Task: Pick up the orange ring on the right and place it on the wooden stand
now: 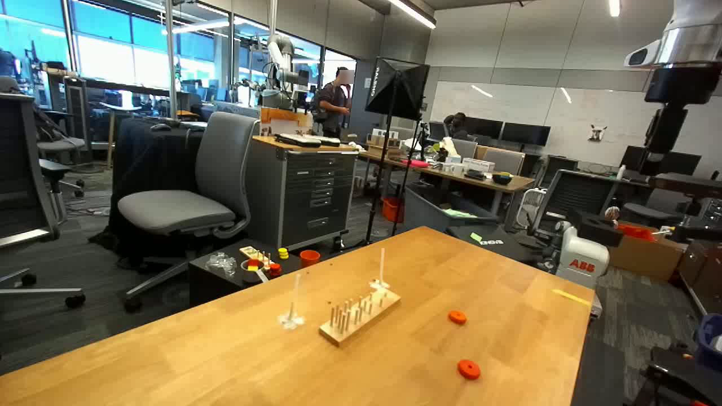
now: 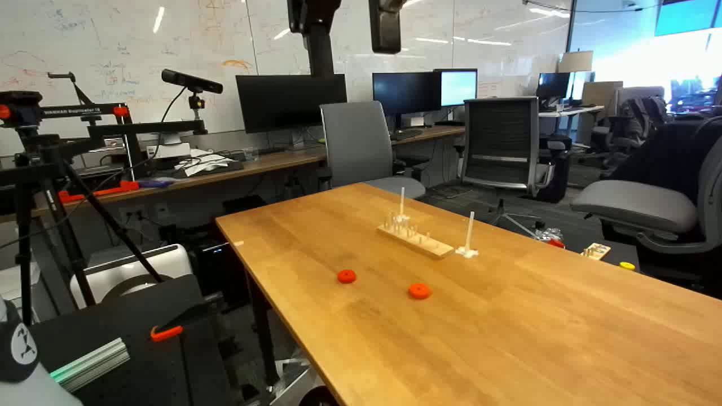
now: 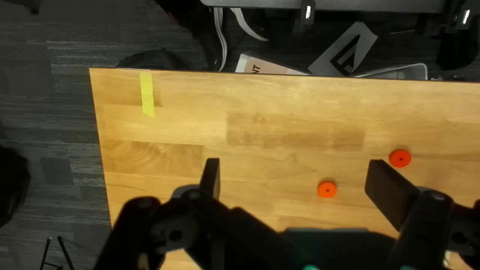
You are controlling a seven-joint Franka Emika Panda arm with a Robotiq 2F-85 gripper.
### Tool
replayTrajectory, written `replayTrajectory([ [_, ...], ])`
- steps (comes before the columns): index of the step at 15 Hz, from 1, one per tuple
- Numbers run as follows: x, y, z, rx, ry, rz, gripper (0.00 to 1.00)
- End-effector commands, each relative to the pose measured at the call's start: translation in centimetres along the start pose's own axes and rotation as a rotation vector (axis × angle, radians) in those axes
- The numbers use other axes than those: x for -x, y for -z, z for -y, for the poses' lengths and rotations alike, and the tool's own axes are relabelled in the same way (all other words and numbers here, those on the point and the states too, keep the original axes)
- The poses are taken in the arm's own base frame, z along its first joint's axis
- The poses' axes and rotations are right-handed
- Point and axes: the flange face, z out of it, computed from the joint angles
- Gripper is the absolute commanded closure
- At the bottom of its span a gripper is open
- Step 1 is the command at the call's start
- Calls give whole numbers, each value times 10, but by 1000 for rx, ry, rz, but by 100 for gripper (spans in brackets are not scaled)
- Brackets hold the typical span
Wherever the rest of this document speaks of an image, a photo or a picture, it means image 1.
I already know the small black side table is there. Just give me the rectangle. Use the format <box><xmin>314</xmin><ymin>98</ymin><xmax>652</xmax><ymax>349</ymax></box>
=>
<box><xmin>188</xmin><ymin>245</ymin><xmax>350</xmax><ymax>308</ymax></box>

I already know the yellow tape strip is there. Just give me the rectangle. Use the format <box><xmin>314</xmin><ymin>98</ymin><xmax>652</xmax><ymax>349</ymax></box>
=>
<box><xmin>550</xmin><ymin>286</ymin><xmax>595</xmax><ymax>310</ymax></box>

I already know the clear crumpled plastic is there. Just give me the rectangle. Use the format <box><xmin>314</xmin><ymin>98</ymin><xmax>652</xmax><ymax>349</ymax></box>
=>
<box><xmin>204</xmin><ymin>250</ymin><xmax>240</xmax><ymax>277</ymax></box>

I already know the black mesh office chair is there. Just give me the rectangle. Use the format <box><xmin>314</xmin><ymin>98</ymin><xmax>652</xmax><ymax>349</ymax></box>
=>
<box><xmin>535</xmin><ymin>167</ymin><xmax>628</xmax><ymax>237</ymax></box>

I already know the black light stand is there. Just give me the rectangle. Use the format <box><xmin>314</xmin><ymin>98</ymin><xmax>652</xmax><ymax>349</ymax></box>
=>
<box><xmin>364</xmin><ymin>92</ymin><xmax>424</xmax><ymax>246</ymax></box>

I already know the white ABB robot base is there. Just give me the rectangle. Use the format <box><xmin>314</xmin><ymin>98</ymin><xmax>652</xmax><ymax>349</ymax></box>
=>
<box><xmin>552</xmin><ymin>222</ymin><xmax>614</xmax><ymax>291</ymax></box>

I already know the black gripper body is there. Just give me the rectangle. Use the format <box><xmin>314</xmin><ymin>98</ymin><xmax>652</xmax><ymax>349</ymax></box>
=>
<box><xmin>648</xmin><ymin>102</ymin><xmax>690</xmax><ymax>164</ymax></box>

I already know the grey storage bin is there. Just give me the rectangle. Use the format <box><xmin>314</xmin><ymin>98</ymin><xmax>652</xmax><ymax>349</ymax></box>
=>
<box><xmin>403</xmin><ymin>186</ymin><xmax>504</xmax><ymax>237</ymax></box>

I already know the grey metal drawer cabinet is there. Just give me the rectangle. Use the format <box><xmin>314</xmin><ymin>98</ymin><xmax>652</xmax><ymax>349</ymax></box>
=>
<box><xmin>245</xmin><ymin>133</ymin><xmax>361</xmax><ymax>256</ymax></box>

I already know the long wooden desk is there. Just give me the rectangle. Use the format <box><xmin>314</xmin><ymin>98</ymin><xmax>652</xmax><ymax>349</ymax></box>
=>
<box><xmin>358</xmin><ymin>143</ymin><xmax>537</xmax><ymax>222</ymax></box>

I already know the orange cloth bundle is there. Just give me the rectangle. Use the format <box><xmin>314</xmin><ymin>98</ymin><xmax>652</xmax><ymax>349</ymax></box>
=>
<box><xmin>619</xmin><ymin>222</ymin><xmax>660</xmax><ymax>245</ymax></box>

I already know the wooden peg stand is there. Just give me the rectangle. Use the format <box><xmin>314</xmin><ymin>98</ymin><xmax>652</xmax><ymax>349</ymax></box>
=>
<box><xmin>319</xmin><ymin>290</ymin><xmax>403</xmax><ymax>347</ymax></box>

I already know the cardboard box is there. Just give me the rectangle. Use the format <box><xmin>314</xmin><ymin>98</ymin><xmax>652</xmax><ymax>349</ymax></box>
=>
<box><xmin>608</xmin><ymin>232</ymin><xmax>690</xmax><ymax>284</ymax></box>

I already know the black draped cloth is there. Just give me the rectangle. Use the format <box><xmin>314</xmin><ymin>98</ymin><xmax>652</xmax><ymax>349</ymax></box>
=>
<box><xmin>88</xmin><ymin>115</ymin><xmax>209</xmax><ymax>261</ymax></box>

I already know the man in dark shirt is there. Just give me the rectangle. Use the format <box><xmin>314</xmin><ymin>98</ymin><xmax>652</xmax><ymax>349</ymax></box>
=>
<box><xmin>311</xmin><ymin>66</ymin><xmax>357</xmax><ymax>143</ymax></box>

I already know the orange bucket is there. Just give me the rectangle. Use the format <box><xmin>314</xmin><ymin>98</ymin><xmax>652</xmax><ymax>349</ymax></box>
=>
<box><xmin>379</xmin><ymin>196</ymin><xmax>407</xmax><ymax>227</ymax></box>

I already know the light wooden box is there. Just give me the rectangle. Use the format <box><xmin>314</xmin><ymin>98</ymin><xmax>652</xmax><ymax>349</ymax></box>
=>
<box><xmin>258</xmin><ymin>106</ymin><xmax>317</xmax><ymax>139</ymax></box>

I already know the black wide monitor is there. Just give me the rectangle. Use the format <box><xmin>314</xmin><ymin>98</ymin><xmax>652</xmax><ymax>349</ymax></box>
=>
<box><xmin>619</xmin><ymin>145</ymin><xmax>704</xmax><ymax>181</ymax></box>

